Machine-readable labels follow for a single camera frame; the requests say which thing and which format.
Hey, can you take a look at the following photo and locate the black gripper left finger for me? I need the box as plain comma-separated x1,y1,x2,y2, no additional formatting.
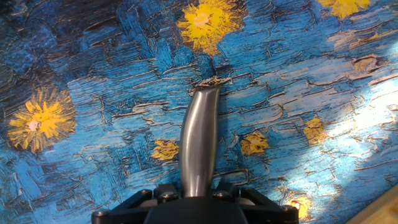
91,183,181,224

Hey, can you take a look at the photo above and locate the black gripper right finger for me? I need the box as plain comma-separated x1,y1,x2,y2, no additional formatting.
213,182,299,224

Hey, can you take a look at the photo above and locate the steel cleaver knife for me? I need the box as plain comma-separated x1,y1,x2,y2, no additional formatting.
179,86,221,198

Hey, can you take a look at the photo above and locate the starry night painting cloth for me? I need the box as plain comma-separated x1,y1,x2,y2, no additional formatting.
0,0,398,224

